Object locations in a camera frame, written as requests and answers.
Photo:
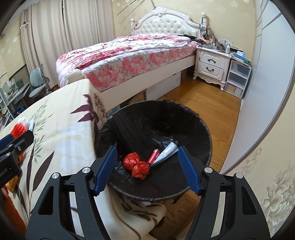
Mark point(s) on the white crumpled tube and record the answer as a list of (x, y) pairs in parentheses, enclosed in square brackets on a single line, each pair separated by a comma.
[(170, 150)]

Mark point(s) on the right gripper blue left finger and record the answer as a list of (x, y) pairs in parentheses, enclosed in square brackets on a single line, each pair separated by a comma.
[(102, 169)]

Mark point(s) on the plastic drawer storage unit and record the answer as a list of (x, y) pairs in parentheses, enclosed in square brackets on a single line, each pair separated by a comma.
[(238, 76)]

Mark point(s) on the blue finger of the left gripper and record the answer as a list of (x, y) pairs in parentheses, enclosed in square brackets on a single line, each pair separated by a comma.
[(6, 141)]

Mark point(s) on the black woven trash bin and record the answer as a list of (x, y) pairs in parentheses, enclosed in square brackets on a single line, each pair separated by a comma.
[(151, 125)]

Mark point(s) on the white and teal tube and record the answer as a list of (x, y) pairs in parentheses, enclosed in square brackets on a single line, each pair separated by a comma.
[(31, 125)]

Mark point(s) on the white two-drawer nightstand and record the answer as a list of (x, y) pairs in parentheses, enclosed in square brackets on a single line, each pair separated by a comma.
[(212, 66)]

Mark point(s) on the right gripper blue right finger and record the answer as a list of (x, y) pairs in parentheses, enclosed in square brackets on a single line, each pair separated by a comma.
[(192, 169)]

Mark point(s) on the red mesh ball trash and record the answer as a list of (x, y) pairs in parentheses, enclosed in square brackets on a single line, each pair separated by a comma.
[(139, 169)]

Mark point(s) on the floral beige mattress cover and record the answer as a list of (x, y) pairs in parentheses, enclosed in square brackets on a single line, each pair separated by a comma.
[(66, 123)]

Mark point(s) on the blue-grey desk chair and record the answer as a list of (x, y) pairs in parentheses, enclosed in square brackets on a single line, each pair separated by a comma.
[(39, 82)]

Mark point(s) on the study desk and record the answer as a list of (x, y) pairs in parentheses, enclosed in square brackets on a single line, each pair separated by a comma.
[(17, 96)]

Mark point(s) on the red foam fruit net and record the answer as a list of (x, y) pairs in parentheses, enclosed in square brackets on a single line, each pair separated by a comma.
[(20, 127)]

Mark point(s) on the white bed with floral quilt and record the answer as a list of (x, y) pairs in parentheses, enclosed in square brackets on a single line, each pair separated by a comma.
[(125, 66)]

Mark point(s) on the white tufted headboard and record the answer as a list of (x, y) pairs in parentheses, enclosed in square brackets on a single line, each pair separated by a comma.
[(168, 21)]

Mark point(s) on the beige curtain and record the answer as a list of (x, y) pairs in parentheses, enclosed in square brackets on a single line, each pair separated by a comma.
[(52, 28)]

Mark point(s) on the cardboard box under bed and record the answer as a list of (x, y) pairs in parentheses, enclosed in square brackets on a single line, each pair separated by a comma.
[(163, 87)]

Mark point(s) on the small red can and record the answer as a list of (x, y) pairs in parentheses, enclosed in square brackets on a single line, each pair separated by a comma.
[(153, 156)]

